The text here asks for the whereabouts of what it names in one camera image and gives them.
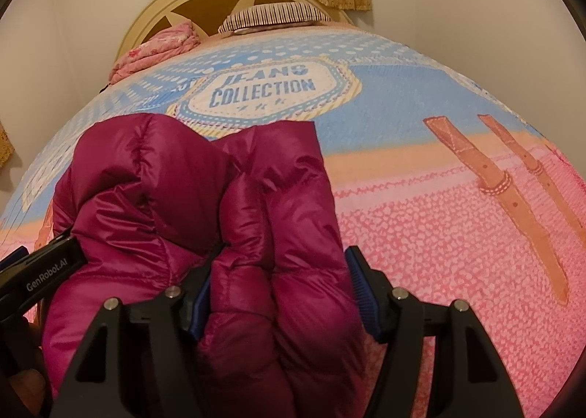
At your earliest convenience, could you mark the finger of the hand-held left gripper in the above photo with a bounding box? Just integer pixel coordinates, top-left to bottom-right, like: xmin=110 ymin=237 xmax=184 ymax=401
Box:
xmin=0 ymin=248 xmax=25 ymax=269
xmin=46 ymin=228 xmax=90 ymax=269

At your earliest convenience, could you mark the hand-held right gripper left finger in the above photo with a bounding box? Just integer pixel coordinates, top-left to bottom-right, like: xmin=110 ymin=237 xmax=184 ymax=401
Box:
xmin=48 ymin=258 xmax=214 ymax=418

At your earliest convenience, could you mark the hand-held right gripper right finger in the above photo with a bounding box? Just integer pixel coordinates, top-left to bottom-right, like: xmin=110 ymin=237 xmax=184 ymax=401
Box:
xmin=344 ymin=245 xmax=525 ymax=418

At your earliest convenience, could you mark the magenta puffer jacket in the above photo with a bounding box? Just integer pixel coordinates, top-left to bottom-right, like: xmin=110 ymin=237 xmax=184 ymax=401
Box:
xmin=41 ymin=113 xmax=367 ymax=418

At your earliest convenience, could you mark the person's left hand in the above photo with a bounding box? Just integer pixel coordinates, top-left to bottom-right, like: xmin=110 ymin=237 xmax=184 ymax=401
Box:
xmin=9 ymin=365 xmax=49 ymax=418

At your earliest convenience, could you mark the blue and pink printed blanket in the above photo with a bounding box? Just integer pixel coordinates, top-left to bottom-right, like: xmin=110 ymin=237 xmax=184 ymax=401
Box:
xmin=0 ymin=29 xmax=586 ymax=418

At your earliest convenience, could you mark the folded pink floral quilt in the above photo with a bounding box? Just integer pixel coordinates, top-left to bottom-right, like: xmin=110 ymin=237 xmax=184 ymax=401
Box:
xmin=110 ymin=22 xmax=202 ymax=82

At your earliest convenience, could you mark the pink bed sheet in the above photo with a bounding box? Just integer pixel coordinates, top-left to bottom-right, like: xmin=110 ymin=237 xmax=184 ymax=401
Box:
xmin=201 ymin=19 xmax=362 ymax=45

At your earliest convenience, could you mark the striped pillow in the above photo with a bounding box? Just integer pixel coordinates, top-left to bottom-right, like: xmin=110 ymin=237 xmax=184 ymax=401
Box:
xmin=218 ymin=3 xmax=333 ymax=35

